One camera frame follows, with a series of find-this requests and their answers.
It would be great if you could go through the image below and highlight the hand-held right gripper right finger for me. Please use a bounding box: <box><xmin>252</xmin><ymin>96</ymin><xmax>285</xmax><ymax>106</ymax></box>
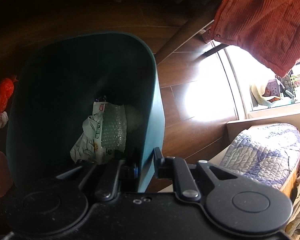
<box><xmin>154</xmin><ymin>147</ymin><xmax>240</xmax><ymax>202</ymax></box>

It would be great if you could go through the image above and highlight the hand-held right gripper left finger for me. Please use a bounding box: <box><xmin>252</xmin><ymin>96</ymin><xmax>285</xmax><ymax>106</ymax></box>
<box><xmin>56</xmin><ymin>158</ymin><xmax>140</xmax><ymax>202</ymax></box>

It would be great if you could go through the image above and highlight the teal bubble mailer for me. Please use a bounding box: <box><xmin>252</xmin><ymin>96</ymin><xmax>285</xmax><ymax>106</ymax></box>
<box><xmin>100</xmin><ymin>104</ymin><xmax>128</xmax><ymax>153</ymax></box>

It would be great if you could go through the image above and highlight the white wrapper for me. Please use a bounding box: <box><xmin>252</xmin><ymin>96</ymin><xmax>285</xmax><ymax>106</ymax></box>
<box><xmin>70</xmin><ymin>100</ymin><xmax>108</xmax><ymax>165</ymax></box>

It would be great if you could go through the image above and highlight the teal bin with deer print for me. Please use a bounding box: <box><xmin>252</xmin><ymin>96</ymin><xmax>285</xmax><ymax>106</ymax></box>
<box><xmin>6</xmin><ymin>31</ymin><xmax>165</xmax><ymax>193</ymax></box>

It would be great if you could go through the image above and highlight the red plastic bag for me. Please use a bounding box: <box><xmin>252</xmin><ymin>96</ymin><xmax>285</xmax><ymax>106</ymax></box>
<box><xmin>0</xmin><ymin>75</ymin><xmax>18</xmax><ymax>130</ymax></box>

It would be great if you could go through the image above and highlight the purple and white quilt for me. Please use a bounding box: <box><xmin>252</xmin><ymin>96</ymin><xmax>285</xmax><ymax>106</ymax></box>
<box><xmin>219</xmin><ymin>122</ymin><xmax>300</xmax><ymax>190</ymax></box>

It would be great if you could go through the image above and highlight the dark wooden chair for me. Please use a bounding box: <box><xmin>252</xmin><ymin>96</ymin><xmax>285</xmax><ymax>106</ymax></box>
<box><xmin>114</xmin><ymin>0</ymin><xmax>222</xmax><ymax>60</ymax></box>

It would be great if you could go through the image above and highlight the purple printed carton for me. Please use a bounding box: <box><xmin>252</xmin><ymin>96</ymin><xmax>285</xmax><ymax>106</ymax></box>
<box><xmin>265</xmin><ymin>78</ymin><xmax>282</xmax><ymax>98</ymax></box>

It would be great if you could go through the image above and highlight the orange-red knitted garment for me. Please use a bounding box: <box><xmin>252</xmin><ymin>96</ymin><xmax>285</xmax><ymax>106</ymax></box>
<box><xmin>202</xmin><ymin>0</ymin><xmax>300</xmax><ymax>78</ymax></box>

